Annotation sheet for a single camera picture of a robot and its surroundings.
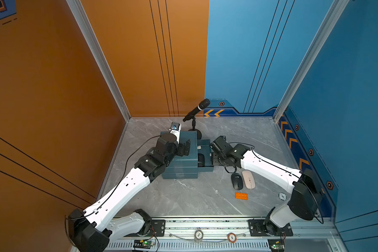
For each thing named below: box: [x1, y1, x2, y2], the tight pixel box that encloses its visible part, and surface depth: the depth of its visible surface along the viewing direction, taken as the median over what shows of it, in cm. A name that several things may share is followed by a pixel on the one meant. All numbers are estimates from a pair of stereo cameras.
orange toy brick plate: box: [235, 192, 249, 201], surface depth 84 cm
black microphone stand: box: [187, 117, 203, 140], surface depth 107 cm
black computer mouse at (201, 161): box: [197, 153, 206, 167], surface depth 88 cm
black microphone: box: [182, 98, 211, 122], surface depth 88 cm
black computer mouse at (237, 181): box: [231, 172, 244, 191], surface depth 89 cm
